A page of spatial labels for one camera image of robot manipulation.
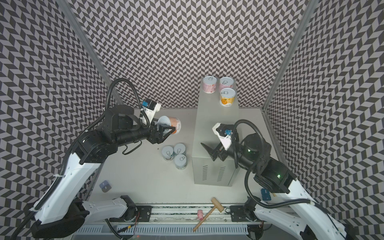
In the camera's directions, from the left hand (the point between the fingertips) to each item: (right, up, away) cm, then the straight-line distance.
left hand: (167, 128), depth 58 cm
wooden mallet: (+22, -40, +16) cm, 48 cm away
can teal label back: (0, -14, +33) cm, 36 cm away
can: (-7, -17, +31) cm, 36 cm away
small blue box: (+47, -36, +20) cm, 63 cm away
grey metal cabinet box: (+16, -19, +8) cm, 26 cm away
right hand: (+17, -4, 0) cm, 18 cm away
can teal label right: (+2, -21, +28) cm, 35 cm away
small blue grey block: (-38, -32, +21) cm, 54 cm away
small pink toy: (+13, -42, +13) cm, 46 cm away
